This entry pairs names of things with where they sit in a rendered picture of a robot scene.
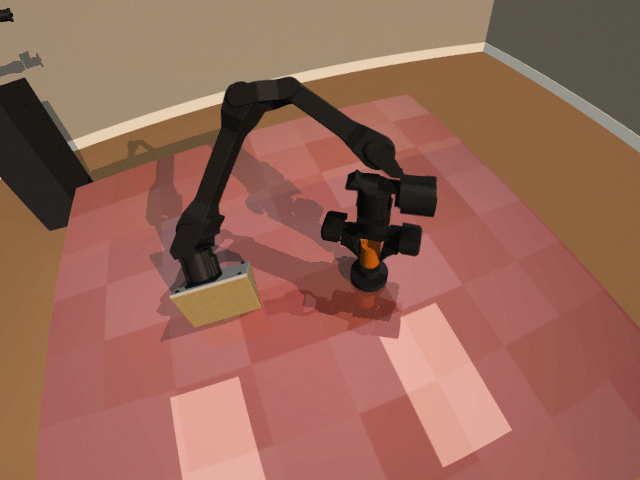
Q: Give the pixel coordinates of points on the orange knob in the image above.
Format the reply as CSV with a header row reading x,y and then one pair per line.
x,y
370,251

